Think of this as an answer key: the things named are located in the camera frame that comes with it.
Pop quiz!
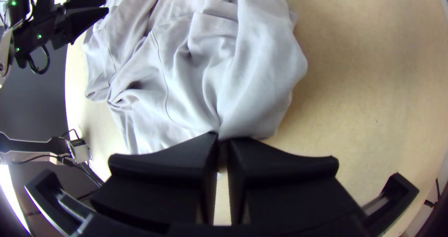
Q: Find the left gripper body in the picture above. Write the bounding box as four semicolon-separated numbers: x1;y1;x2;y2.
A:
14;4;66;58

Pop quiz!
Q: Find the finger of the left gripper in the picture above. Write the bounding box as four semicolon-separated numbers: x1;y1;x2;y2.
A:
52;7;110;51
64;0;107;10

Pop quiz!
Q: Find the grey t-shirt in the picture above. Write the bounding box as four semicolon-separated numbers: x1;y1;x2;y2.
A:
83;0;309;156

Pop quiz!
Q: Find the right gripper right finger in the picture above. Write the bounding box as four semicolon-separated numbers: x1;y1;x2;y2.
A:
226;137;365;227

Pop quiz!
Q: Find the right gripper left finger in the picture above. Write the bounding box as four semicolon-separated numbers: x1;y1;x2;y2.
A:
90;132;220;228

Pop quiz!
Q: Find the black cable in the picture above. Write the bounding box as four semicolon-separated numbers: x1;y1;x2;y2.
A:
60;128;105;188
26;45;51;75

